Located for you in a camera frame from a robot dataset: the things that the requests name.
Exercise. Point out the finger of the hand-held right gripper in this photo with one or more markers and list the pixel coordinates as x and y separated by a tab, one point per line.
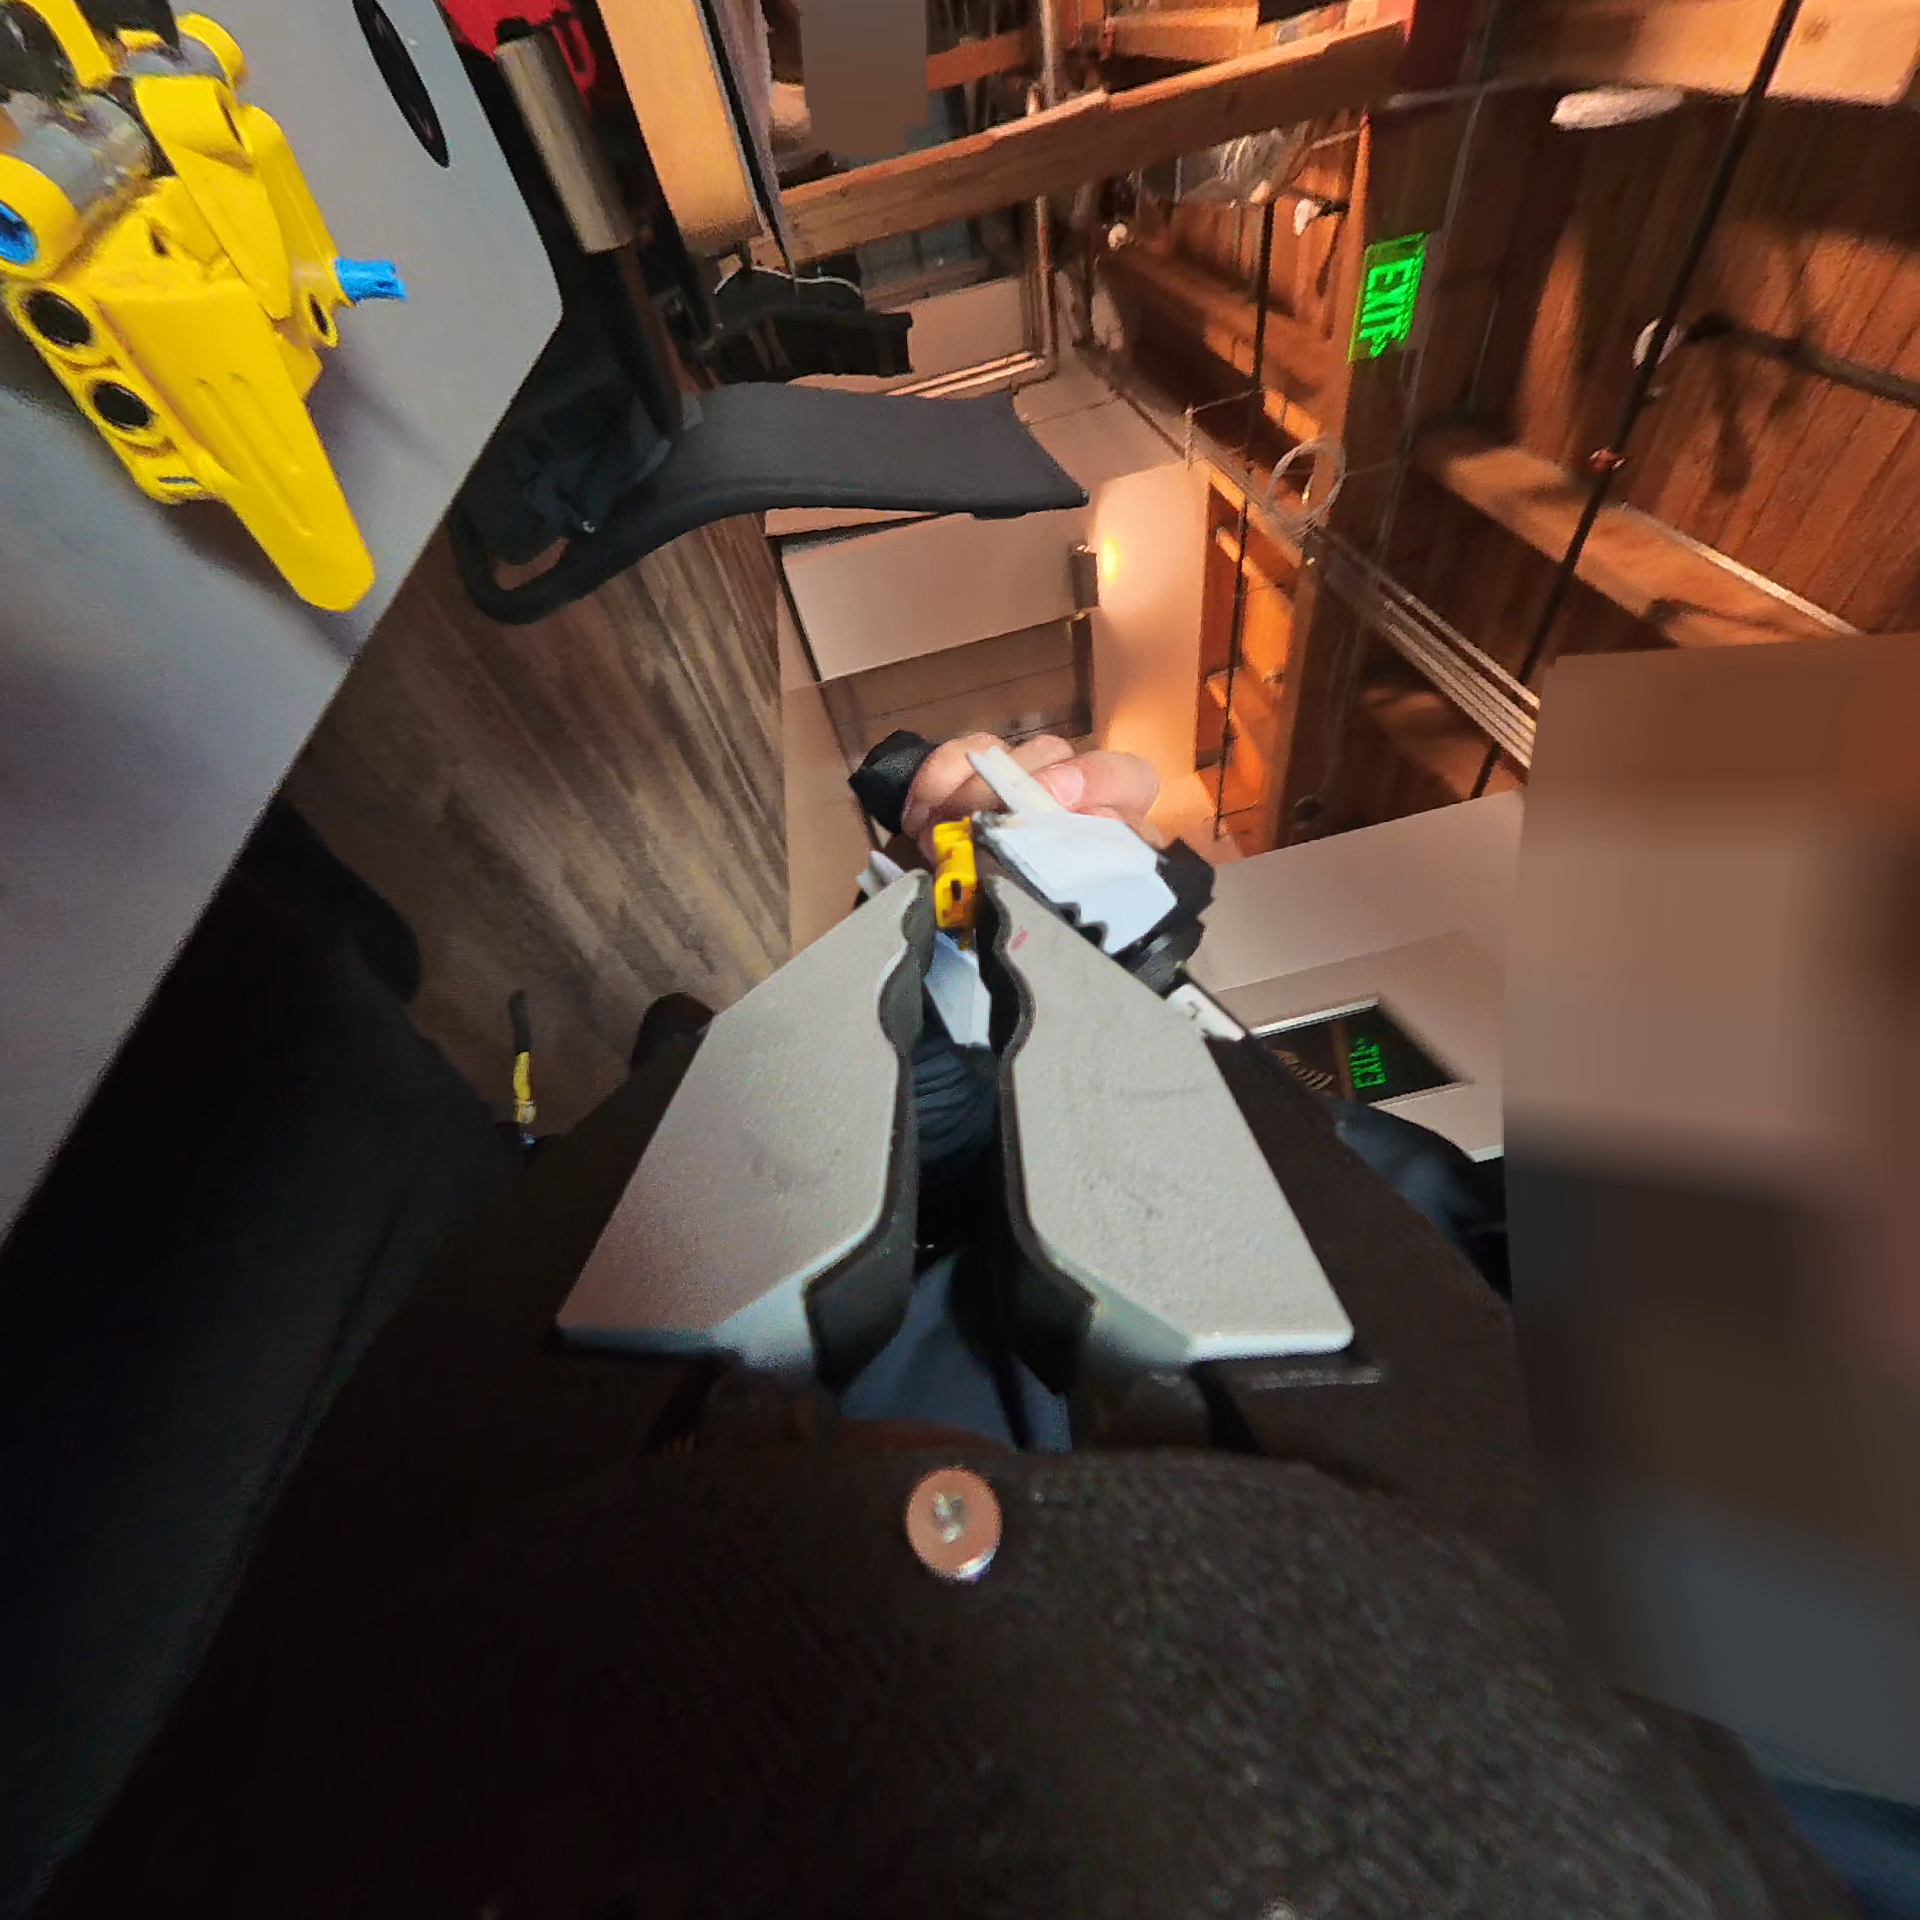
956	991
1080	877

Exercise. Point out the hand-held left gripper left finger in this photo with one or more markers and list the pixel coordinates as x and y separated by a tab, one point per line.
751	1154

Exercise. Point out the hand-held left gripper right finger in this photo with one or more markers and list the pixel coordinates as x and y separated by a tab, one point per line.
1155	1170

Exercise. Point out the small yellow toy brick piece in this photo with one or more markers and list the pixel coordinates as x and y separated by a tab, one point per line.
953	885

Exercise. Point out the yellow toy brick assembly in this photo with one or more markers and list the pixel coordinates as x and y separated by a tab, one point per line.
180	269

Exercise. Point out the person's right forearm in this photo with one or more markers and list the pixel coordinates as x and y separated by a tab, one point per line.
1410	1184

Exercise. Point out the round black desk grommet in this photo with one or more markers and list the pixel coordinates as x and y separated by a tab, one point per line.
406	75

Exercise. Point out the person's right hand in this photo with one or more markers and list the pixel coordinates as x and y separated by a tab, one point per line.
1103	783

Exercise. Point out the black bag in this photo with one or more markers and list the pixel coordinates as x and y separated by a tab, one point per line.
451	1080

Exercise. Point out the green exit sign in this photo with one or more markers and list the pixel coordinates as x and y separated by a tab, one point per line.
1388	295

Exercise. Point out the red storage bin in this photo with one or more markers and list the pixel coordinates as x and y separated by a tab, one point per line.
518	36

